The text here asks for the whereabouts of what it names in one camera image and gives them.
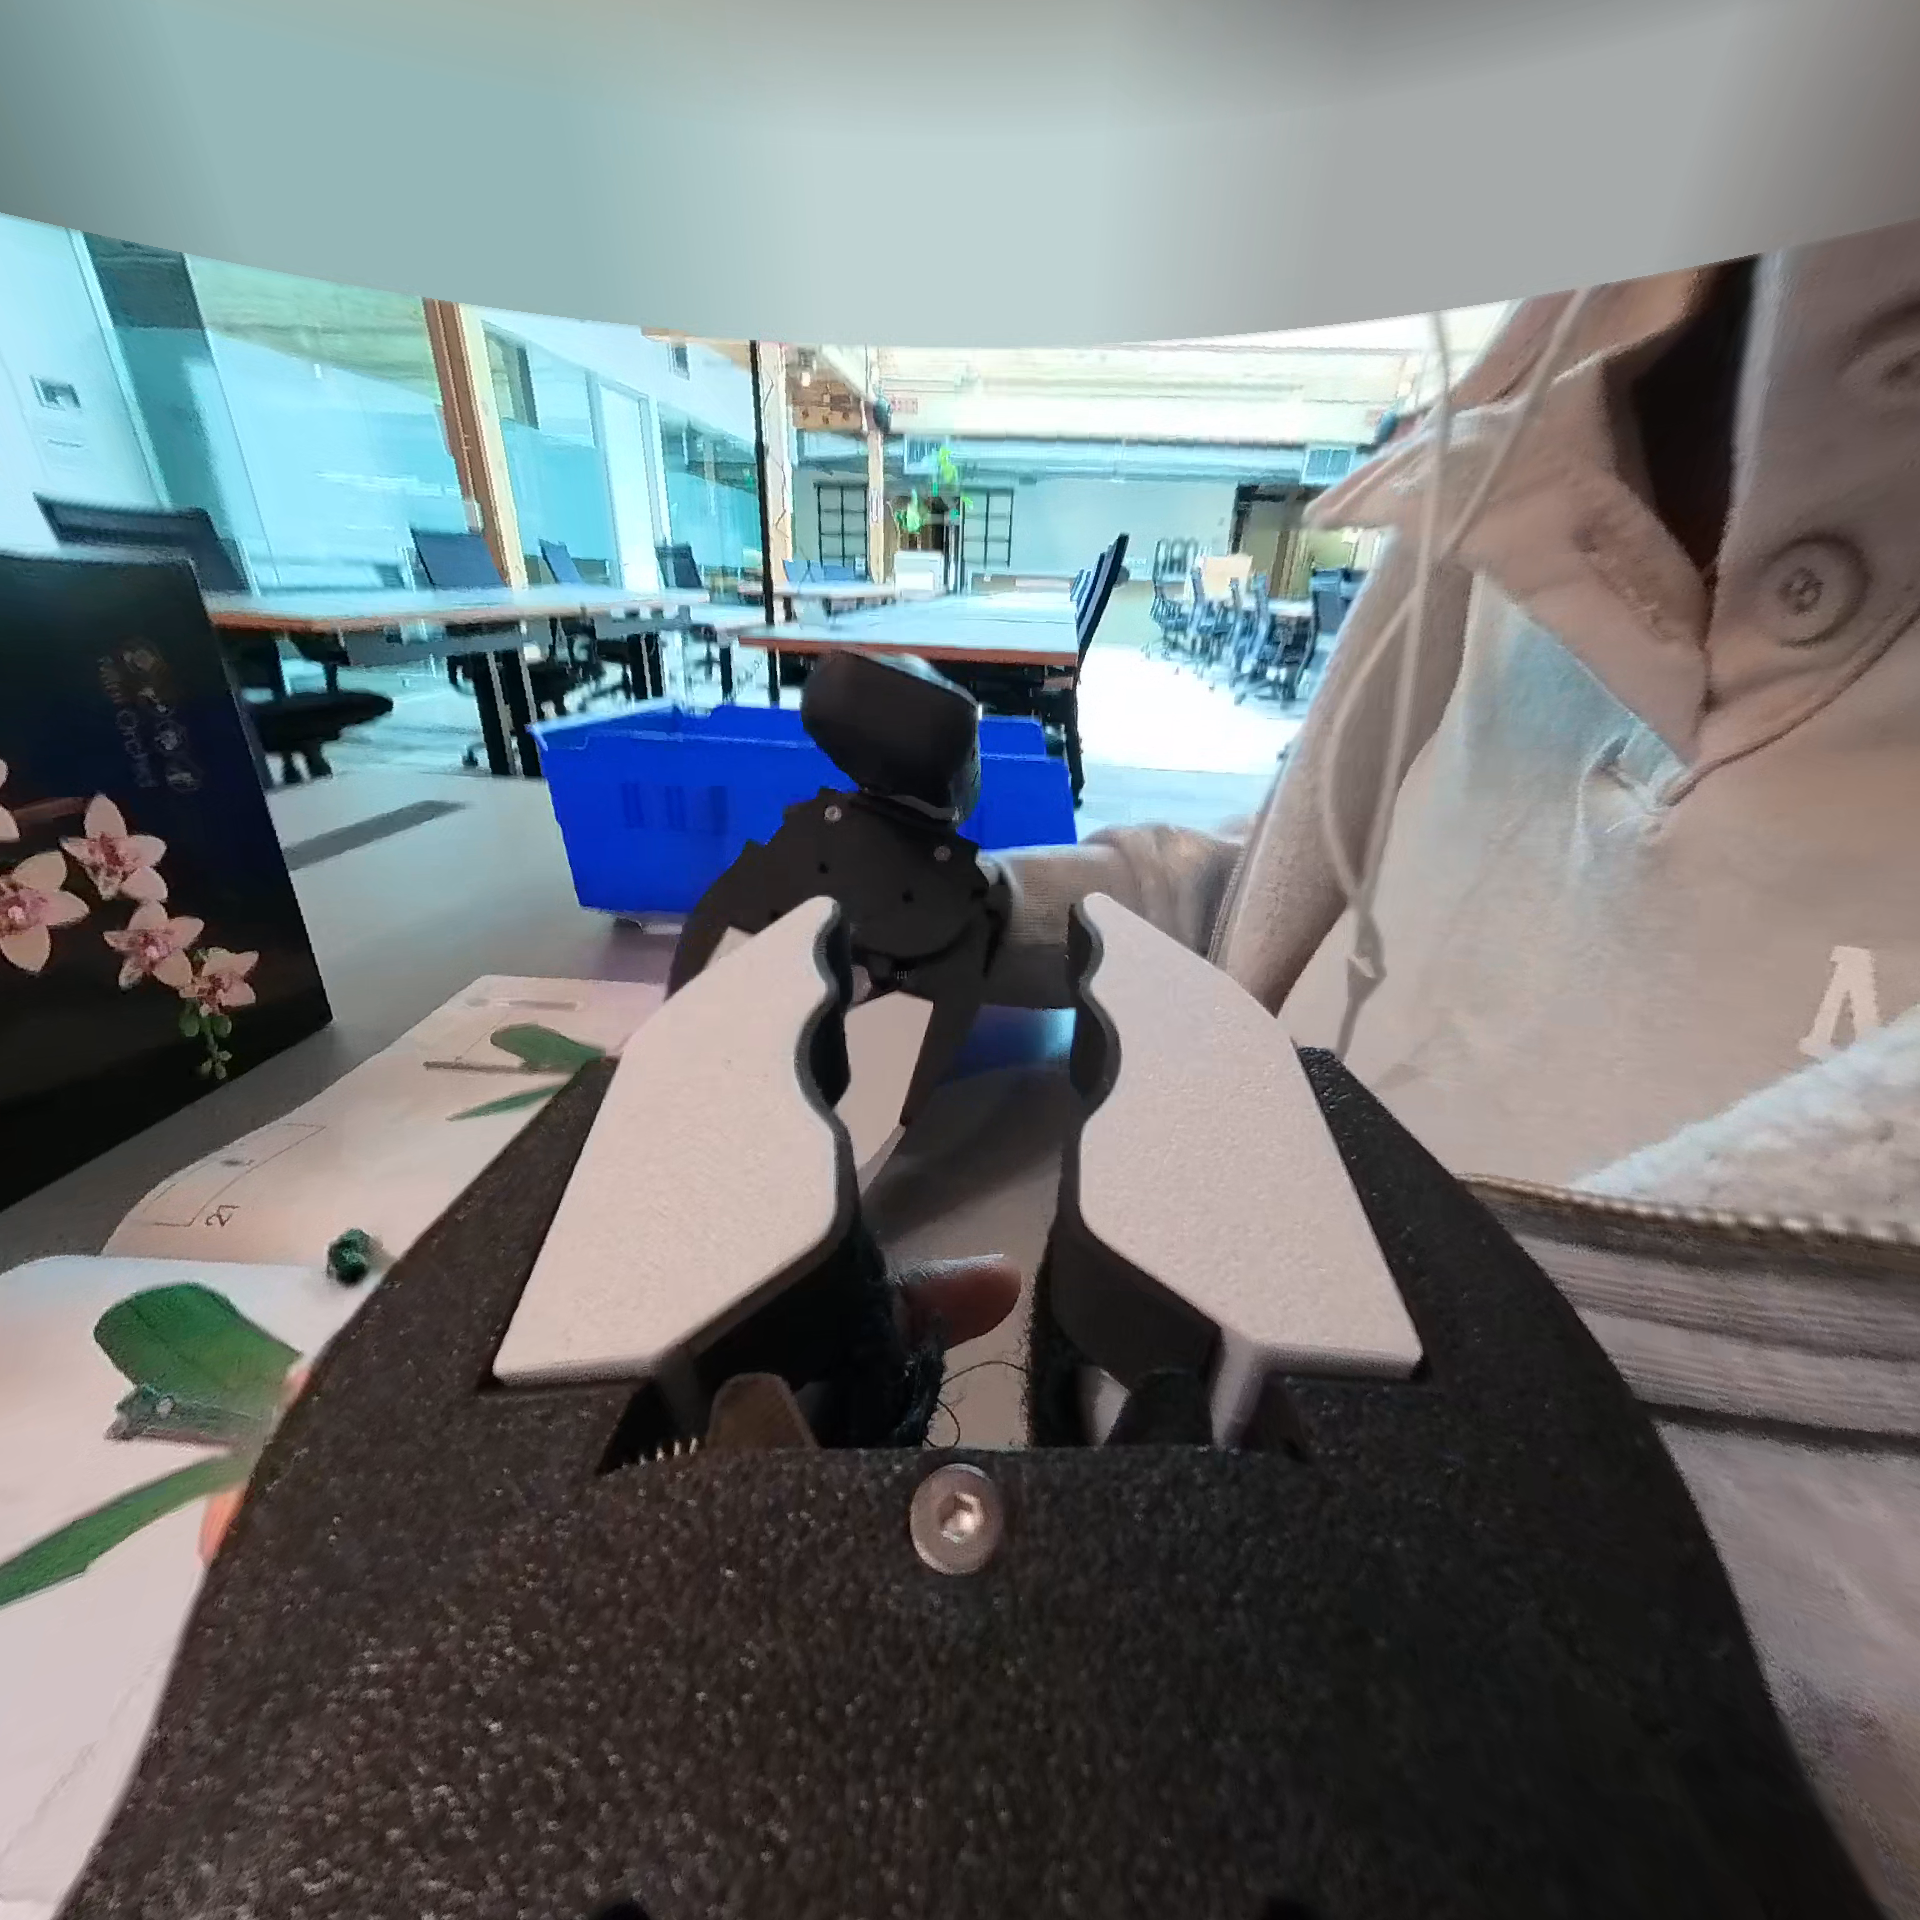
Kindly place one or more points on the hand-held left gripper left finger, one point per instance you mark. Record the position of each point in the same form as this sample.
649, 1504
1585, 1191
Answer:
674, 1154

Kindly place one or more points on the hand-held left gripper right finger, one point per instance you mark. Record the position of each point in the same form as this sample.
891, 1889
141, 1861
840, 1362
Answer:
1243, 1170

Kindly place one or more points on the person's right forearm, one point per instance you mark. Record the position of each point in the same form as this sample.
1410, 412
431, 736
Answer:
1140, 902

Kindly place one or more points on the long wooden top office desk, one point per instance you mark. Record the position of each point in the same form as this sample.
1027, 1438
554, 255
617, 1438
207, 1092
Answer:
451, 608

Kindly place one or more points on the person's right hand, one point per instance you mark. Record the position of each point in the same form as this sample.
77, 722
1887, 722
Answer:
968, 1300

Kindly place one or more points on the blue plastic bin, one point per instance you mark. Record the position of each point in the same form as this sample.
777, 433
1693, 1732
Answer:
674, 809

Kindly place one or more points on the small green brick piece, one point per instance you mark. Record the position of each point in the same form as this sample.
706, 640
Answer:
351, 1257

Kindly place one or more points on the row of black office chairs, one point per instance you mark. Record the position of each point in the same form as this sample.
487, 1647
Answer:
1253, 629

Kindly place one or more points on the person in beige hoodie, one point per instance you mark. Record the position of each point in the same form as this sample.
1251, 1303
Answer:
1621, 839

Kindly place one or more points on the wooden pillar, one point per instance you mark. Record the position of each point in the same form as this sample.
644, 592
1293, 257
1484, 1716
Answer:
474, 436

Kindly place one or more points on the black orchid print box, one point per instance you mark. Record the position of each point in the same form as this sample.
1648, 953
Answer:
135, 781

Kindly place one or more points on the black office chair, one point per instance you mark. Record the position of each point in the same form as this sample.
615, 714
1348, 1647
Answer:
224, 600

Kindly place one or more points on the open instruction booklet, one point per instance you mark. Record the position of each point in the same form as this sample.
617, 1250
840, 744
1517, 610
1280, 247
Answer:
75, 1724

